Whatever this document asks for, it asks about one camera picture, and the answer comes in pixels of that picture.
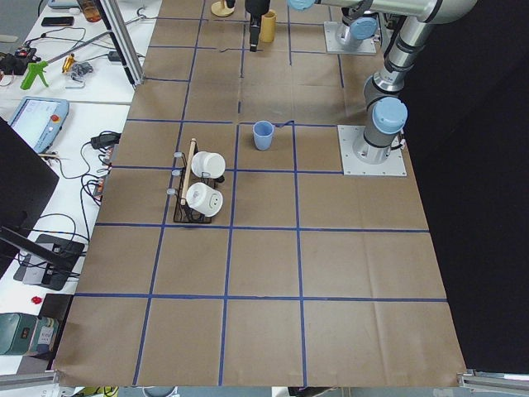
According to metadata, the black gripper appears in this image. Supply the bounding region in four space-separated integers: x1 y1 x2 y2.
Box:
245 0 270 52

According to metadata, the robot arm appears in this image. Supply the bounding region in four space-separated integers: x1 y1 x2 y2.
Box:
245 1 378 52
323 0 476 165

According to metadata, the bamboo chopstick holder cup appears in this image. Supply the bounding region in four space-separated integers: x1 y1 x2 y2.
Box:
260 9 277 43

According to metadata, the light blue plastic cup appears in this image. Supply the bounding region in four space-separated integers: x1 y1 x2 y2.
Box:
252 121 274 151

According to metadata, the wooden mug tree stand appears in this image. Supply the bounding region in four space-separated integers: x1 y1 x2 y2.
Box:
210 0 235 17

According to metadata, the white mug upper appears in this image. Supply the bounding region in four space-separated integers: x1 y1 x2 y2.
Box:
191 151 226 179

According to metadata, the white mug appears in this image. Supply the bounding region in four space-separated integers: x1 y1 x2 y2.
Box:
191 151 226 179
186 182 223 217

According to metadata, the white mug lower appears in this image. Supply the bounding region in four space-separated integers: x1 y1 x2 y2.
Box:
186 182 223 217

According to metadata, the black smartphone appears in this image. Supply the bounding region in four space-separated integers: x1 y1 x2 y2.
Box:
41 16 74 27

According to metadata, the green glue gun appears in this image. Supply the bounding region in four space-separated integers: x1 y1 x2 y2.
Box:
20 60 49 90

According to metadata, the brown paper table cover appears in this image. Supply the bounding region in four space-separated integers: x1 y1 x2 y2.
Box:
55 1 465 387

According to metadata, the teach pendant tablet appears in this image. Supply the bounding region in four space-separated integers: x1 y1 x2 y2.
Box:
8 96 69 154

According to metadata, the black monitor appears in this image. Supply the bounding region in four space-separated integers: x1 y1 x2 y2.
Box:
0 117 61 278

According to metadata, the green metal box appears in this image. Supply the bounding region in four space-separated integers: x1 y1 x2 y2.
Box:
1 313 59 356

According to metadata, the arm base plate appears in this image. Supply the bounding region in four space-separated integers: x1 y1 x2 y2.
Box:
324 18 378 55
337 125 407 177

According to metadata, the aluminium frame post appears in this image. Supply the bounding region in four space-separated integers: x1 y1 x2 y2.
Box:
95 0 145 87

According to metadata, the black wire mug rack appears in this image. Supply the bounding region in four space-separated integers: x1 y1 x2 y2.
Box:
167 137 226 224

